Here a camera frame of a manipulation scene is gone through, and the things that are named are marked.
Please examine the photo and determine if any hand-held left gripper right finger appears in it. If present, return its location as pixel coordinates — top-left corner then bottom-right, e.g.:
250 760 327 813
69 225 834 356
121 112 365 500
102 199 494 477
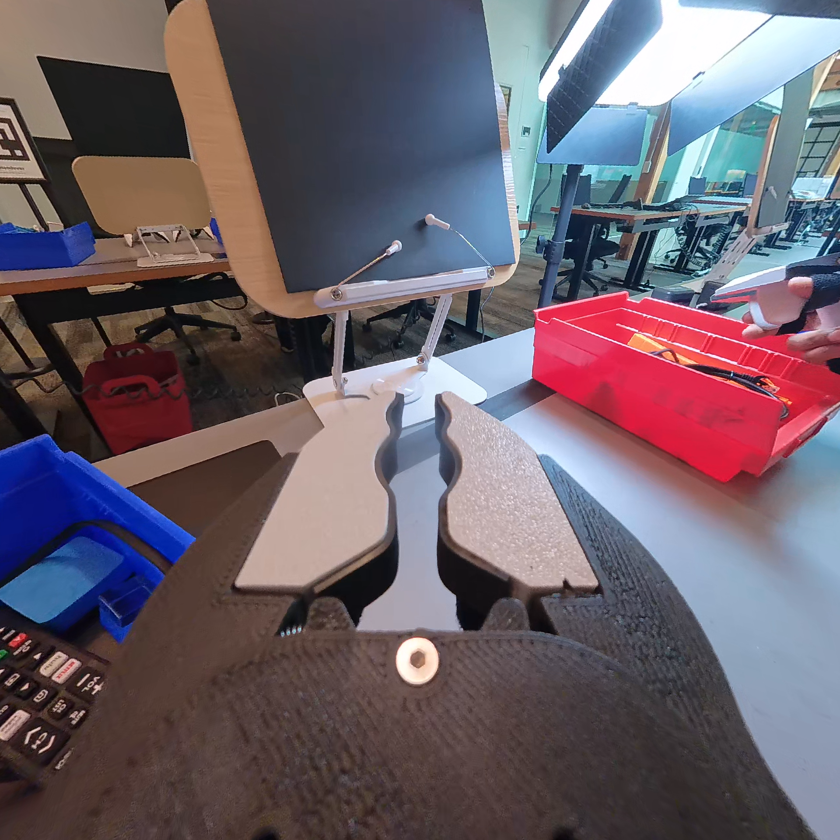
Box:
435 391 601 605

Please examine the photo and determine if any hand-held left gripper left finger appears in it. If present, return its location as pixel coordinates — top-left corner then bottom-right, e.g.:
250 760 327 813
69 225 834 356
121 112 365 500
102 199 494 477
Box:
233 391 404 595

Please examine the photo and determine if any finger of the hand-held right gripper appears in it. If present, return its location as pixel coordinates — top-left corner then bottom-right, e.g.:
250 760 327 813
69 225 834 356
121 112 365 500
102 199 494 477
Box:
710 282 793 305
714 266 809 299

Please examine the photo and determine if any black cable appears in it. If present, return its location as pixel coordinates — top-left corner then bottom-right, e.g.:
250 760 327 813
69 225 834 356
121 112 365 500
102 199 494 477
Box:
650 348 790 422

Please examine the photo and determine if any red plastic bin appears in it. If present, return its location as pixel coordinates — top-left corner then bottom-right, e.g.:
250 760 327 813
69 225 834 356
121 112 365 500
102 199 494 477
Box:
532 290 840 484

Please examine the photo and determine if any orange plastic strip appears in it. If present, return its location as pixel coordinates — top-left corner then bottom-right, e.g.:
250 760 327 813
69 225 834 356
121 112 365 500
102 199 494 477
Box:
626 332 698 366

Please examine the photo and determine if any wooden office desk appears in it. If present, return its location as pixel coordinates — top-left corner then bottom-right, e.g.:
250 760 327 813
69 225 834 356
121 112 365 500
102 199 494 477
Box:
551 199 750 294

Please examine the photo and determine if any black board with wooden back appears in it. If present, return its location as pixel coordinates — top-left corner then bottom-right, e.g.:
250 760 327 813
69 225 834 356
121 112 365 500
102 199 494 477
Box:
705 62 819 291
71 155 228 269

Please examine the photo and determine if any black office chair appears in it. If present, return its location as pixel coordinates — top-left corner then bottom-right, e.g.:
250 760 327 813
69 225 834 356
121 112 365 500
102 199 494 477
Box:
556 217 622 298
134 304 245 366

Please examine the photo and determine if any black light stand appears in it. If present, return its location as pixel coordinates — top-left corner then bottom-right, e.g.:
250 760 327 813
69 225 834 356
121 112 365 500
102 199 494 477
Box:
535 164 586 311

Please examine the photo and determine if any studio light panel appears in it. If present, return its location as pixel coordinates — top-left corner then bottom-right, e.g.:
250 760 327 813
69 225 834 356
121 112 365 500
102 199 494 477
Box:
537 0 840 166

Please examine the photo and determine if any wooden desk with black legs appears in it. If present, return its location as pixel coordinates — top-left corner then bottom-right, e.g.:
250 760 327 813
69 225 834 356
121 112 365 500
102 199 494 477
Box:
0 252 248 422

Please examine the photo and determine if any black remote control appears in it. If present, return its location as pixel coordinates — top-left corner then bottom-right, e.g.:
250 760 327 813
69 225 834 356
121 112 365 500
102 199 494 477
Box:
0 620 110 786

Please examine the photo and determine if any black board on white stand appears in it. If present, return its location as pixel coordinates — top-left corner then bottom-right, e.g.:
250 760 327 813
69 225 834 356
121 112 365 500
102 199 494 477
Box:
164 0 522 432

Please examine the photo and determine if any small marker sign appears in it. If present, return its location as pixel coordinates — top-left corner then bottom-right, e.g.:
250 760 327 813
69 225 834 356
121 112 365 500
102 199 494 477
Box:
0 98 51 232

